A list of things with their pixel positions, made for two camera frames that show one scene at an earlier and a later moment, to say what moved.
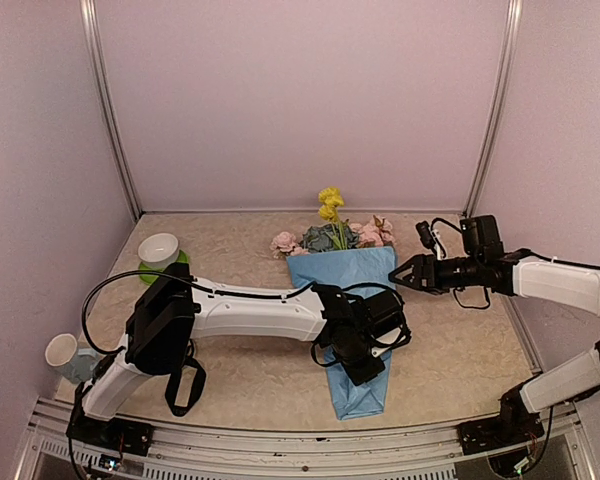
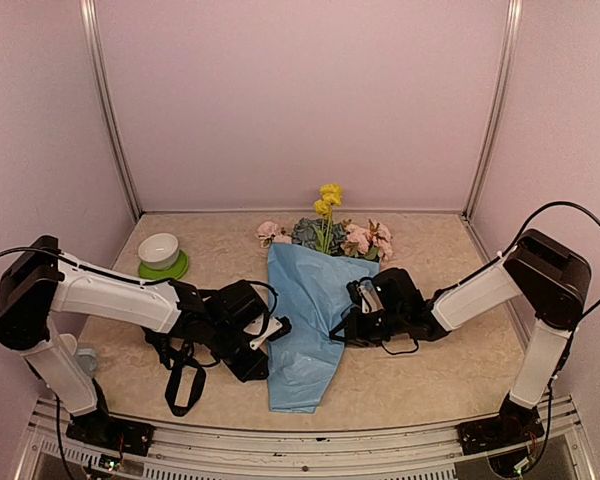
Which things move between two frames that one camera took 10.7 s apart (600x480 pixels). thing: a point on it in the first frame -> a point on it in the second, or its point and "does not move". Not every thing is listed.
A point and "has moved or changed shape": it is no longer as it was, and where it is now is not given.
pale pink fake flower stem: (374, 233) has moved or changed shape
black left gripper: (361, 377) -> (248, 370)
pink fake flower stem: (285, 242) -> (269, 232)
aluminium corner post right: (501, 102) does not move
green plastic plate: (151, 278) does not move
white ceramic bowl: (158, 250) does not move
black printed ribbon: (175, 378) does not move
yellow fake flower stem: (330, 199) has moved or changed shape
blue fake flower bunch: (327, 237) has moved or changed shape
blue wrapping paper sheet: (340, 268) -> (310, 290)
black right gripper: (423, 263) -> (355, 333)
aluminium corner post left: (105, 84) does not move
